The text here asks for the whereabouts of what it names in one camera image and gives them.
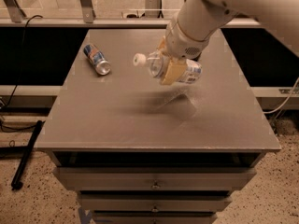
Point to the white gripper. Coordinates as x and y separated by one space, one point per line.
181 46

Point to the bottom cabinet drawer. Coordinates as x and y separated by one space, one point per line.
153 218

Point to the clear plastic water bottle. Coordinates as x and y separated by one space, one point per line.
167 70

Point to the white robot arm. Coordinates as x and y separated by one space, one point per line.
188 32

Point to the top cabinet drawer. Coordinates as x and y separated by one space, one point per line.
144 179

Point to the grey drawer cabinet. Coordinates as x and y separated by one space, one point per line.
127 119

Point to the black rod on floor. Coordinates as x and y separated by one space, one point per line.
16 183

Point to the cabinet drawer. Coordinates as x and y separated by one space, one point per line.
144 179
153 218
154 202

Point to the blue soda can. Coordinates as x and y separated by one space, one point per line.
97 59

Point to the metal window rail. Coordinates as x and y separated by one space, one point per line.
88 13

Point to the middle cabinet drawer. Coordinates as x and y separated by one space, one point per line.
154 202

